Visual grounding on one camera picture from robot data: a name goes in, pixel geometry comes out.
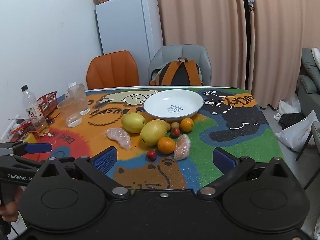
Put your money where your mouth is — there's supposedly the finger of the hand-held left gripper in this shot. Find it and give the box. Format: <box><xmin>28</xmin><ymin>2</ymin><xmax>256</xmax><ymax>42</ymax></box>
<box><xmin>0</xmin><ymin>154</ymin><xmax>47</xmax><ymax>171</ymax></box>
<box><xmin>0</xmin><ymin>141</ymin><xmax>52</xmax><ymax>155</ymax></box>

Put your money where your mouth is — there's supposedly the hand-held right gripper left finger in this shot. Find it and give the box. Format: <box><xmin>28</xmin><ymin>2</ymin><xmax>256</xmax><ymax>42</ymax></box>
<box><xmin>37</xmin><ymin>147</ymin><xmax>132</xmax><ymax>200</ymax></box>

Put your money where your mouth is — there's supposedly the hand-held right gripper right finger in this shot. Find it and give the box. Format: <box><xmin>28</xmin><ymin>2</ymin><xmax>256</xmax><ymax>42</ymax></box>
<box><xmin>197</xmin><ymin>147</ymin><xmax>292</xmax><ymax>199</ymax></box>

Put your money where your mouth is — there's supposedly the sausage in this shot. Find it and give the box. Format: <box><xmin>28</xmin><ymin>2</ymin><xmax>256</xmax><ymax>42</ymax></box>
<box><xmin>106</xmin><ymin>127</ymin><xmax>132</xmax><ymax>151</ymax></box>
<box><xmin>174</xmin><ymin>134</ymin><xmax>192</xmax><ymax>161</ymax></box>

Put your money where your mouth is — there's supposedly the orange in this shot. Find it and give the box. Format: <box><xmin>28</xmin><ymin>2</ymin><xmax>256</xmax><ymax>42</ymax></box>
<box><xmin>157</xmin><ymin>137</ymin><xmax>176</xmax><ymax>154</ymax></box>
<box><xmin>180</xmin><ymin>118</ymin><xmax>195</xmax><ymax>133</ymax></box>

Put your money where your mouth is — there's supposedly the yellow mango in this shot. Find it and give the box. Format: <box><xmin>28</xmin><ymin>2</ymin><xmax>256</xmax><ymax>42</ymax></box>
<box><xmin>140</xmin><ymin>119</ymin><xmax>170</xmax><ymax>147</ymax></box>

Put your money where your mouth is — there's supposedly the white ceramic bowl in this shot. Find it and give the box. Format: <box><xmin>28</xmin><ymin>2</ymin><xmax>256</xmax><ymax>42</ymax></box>
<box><xmin>143</xmin><ymin>89</ymin><xmax>204</xmax><ymax>123</ymax></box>

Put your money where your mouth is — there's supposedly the person's left hand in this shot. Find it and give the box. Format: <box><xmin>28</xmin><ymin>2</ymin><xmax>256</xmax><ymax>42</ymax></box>
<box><xmin>0</xmin><ymin>189</ymin><xmax>23</xmax><ymax>222</ymax></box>

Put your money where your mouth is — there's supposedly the white power strip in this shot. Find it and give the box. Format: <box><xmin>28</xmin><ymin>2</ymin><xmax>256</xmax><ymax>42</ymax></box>
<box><xmin>0</xmin><ymin>115</ymin><xmax>22</xmax><ymax>140</ymax></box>

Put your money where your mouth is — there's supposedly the brown wavy headband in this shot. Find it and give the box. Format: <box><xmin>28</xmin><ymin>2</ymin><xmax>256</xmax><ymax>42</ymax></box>
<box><xmin>89</xmin><ymin>110</ymin><xmax>125</xmax><ymax>127</ymax></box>

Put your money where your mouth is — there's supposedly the clear plastic bottle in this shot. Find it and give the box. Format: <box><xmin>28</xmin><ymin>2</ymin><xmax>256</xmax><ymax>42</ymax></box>
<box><xmin>21</xmin><ymin>84</ymin><xmax>50</xmax><ymax>133</ymax></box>

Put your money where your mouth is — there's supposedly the red plastic basket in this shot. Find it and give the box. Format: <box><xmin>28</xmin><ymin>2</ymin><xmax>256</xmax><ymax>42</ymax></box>
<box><xmin>37</xmin><ymin>91</ymin><xmax>58</xmax><ymax>118</ymax></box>

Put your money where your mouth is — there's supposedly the clear ribbed glass cup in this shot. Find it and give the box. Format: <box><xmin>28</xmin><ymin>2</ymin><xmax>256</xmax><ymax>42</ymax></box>
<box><xmin>57</xmin><ymin>98</ymin><xmax>83</xmax><ymax>128</ymax></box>
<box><xmin>67</xmin><ymin>83</ymin><xmax>90</xmax><ymax>116</ymax></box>

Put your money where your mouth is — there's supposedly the dark clothing pile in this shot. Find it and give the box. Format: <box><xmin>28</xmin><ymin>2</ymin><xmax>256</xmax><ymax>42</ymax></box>
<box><xmin>279</xmin><ymin>114</ymin><xmax>305</xmax><ymax>131</ymax></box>

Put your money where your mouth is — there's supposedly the white plastic bag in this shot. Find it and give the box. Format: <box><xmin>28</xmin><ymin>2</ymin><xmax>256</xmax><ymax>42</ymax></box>
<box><xmin>275</xmin><ymin>110</ymin><xmax>319</xmax><ymax>153</ymax></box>

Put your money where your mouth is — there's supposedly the clear plastic bag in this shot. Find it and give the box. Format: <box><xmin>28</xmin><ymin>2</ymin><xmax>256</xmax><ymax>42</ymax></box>
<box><xmin>274</xmin><ymin>94</ymin><xmax>302</xmax><ymax>120</ymax></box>

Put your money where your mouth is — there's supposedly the orange chair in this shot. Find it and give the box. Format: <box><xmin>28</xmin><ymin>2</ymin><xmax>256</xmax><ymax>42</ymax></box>
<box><xmin>86</xmin><ymin>50</ymin><xmax>140</xmax><ymax>90</ymax></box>

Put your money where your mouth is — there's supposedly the orange and black backpack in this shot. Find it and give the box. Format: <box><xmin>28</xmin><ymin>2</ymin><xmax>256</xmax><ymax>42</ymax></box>
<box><xmin>149</xmin><ymin>56</ymin><xmax>203</xmax><ymax>86</ymax></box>

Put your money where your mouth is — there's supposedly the grey sofa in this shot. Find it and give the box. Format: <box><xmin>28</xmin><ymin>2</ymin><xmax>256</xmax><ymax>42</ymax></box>
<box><xmin>296</xmin><ymin>47</ymin><xmax>320</xmax><ymax>135</ymax></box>

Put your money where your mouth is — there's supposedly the grey chair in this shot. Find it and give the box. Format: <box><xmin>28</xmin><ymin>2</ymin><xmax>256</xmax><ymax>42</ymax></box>
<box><xmin>148</xmin><ymin>45</ymin><xmax>212</xmax><ymax>87</ymax></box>

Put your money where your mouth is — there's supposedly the white fridge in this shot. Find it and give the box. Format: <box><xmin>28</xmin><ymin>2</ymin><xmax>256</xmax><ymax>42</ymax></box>
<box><xmin>94</xmin><ymin>0</ymin><xmax>164</xmax><ymax>57</ymax></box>

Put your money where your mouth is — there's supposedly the white pillow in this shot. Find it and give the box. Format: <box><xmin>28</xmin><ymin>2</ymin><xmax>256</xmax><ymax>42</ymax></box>
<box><xmin>311</xmin><ymin>47</ymin><xmax>320</xmax><ymax>69</ymax></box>

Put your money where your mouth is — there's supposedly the pink curtain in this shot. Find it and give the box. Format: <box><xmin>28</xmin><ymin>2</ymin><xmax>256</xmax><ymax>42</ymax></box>
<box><xmin>140</xmin><ymin>0</ymin><xmax>248</xmax><ymax>94</ymax></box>
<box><xmin>250</xmin><ymin>0</ymin><xmax>320</xmax><ymax>110</ymax></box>

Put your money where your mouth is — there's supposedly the red cable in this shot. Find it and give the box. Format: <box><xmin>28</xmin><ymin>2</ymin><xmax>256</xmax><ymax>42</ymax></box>
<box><xmin>15</xmin><ymin>129</ymin><xmax>54</xmax><ymax>140</ymax></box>

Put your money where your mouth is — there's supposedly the black metal frame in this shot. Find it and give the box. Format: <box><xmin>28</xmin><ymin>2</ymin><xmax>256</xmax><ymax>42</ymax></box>
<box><xmin>296</xmin><ymin>121</ymin><xmax>320</xmax><ymax>190</ymax></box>

